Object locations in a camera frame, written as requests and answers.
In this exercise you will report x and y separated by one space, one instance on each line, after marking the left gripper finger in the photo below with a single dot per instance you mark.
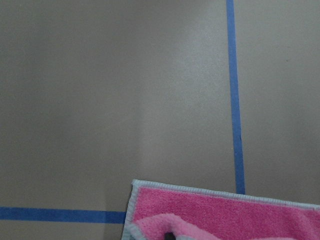
169 236

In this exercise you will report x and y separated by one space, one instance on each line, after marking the pink and grey towel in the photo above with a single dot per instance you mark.
156 210

